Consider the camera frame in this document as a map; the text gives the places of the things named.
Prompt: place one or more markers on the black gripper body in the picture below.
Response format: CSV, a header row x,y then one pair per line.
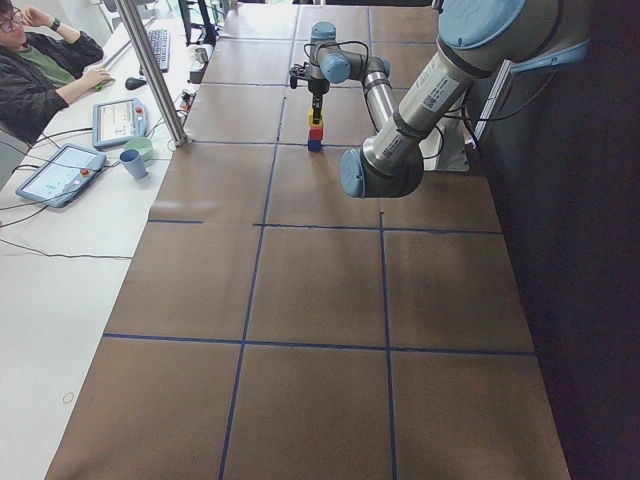
x,y
316,88

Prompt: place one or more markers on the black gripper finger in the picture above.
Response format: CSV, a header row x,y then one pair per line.
x,y
317,103

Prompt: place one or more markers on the yellow wooden block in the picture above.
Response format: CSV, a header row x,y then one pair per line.
x,y
315,121

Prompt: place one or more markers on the red wooden block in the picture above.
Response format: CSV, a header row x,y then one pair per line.
x,y
315,133

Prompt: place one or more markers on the blue wooden block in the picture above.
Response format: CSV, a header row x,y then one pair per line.
x,y
314,145

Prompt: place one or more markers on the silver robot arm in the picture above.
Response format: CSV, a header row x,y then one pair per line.
x,y
330,64
474,39

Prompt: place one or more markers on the metal cup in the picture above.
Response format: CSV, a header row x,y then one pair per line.
x,y
201,55

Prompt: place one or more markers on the black keyboard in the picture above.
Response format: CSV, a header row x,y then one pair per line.
x,y
159,40

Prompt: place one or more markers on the black computer mouse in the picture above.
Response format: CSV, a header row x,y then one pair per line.
x,y
134,83

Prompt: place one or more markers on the blue plastic cup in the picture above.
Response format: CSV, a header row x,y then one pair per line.
x,y
133,162

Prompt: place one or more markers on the blue teach pendant far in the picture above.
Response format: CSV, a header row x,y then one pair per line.
x,y
117,122

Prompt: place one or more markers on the blue teach pendant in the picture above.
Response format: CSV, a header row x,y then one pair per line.
x,y
63,176
117,122

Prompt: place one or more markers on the blue teach pendant near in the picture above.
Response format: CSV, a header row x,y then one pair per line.
x,y
63,176

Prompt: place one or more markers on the seated person in jacket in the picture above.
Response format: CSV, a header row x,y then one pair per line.
x,y
46,65

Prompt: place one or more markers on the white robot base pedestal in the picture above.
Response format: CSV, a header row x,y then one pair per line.
x,y
452,155

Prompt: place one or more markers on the aluminium frame post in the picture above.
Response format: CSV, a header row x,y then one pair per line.
x,y
138,36

